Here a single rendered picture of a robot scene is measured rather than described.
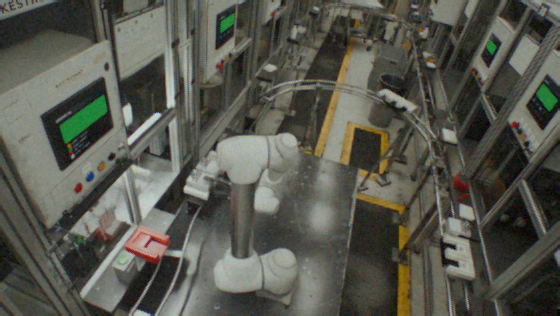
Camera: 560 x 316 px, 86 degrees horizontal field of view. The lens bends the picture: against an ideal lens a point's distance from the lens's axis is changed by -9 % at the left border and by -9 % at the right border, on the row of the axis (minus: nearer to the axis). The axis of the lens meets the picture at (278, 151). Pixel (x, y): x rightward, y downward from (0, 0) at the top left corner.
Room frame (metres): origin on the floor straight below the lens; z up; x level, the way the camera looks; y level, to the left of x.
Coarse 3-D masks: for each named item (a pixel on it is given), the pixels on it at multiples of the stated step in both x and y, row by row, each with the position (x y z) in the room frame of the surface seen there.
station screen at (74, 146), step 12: (96, 96) 0.79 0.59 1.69; (72, 108) 0.70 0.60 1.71; (84, 108) 0.74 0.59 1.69; (108, 108) 0.83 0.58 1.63; (60, 120) 0.65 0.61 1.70; (96, 120) 0.77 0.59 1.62; (108, 120) 0.82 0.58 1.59; (60, 132) 0.63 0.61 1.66; (84, 132) 0.71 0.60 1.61; (96, 132) 0.76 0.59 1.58; (72, 144) 0.66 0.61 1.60; (84, 144) 0.70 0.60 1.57; (72, 156) 0.65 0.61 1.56
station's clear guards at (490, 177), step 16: (496, 144) 1.73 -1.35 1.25; (496, 160) 1.62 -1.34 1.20; (512, 160) 1.48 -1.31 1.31; (544, 160) 1.27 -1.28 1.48; (480, 176) 1.66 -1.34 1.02; (496, 176) 1.52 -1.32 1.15; (512, 176) 1.39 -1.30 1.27; (544, 176) 1.20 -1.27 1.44; (480, 192) 1.55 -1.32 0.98; (496, 192) 1.42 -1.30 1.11; (544, 192) 1.13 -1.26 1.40; (480, 208) 1.44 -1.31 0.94; (544, 208) 1.06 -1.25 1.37
